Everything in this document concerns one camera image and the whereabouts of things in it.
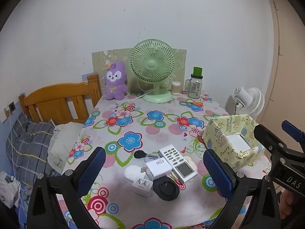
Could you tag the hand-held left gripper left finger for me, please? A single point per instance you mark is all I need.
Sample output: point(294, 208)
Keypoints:
point(95, 169)

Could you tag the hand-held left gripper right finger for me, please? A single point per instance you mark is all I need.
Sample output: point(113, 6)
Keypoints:
point(216, 171)

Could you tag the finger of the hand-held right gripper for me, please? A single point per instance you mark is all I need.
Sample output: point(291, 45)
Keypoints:
point(293, 131)
point(269, 140)

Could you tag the yellow cartoon printed box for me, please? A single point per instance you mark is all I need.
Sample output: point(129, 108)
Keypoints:
point(221, 148)

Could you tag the cream round case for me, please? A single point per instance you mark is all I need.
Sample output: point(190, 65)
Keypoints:
point(191, 163)

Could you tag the white remote control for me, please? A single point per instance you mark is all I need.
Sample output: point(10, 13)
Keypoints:
point(174, 158)

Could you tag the black key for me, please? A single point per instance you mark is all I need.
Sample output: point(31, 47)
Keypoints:
point(139, 154)

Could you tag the small white plug adapter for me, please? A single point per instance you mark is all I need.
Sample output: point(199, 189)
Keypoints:
point(143, 187)

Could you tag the black round lid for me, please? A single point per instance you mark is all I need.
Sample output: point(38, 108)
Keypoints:
point(166, 190)

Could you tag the white power adapter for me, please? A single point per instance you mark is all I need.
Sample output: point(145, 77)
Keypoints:
point(158, 168)

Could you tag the person's right hand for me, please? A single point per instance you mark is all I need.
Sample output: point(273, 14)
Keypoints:
point(286, 205)

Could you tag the white floor fan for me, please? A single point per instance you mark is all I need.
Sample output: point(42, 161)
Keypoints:
point(250, 100)

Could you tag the beige door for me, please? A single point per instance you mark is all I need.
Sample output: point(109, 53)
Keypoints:
point(290, 64)

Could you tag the orange scissors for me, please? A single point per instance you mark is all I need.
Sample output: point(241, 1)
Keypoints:
point(197, 104)

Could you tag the grey plaid blanket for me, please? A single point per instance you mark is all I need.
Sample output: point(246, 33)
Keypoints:
point(28, 145)

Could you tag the floral tablecloth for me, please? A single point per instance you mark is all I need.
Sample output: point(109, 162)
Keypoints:
point(154, 128)

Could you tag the wooden headboard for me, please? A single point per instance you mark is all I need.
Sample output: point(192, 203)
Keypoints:
point(54, 100)

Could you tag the purple plush toy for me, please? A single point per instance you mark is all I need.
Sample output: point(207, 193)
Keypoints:
point(115, 85)

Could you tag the glass jar with green lid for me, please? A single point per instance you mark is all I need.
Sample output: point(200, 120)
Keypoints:
point(194, 88)

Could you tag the white crumpled cloth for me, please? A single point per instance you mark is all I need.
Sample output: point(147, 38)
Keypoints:
point(8, 188)

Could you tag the cotton swab container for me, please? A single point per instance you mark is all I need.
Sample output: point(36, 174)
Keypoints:
point(176, 88)

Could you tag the green patterned board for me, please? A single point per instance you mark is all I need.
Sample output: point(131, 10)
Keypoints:
point(114, 54)

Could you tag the green desk fan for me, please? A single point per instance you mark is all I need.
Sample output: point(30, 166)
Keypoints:
point(152, 64)

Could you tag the blue patterned wall paper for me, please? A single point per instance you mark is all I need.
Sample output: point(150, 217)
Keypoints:
point(84, 77)

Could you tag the wall socket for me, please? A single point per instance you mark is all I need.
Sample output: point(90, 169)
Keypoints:
point(12, 106)

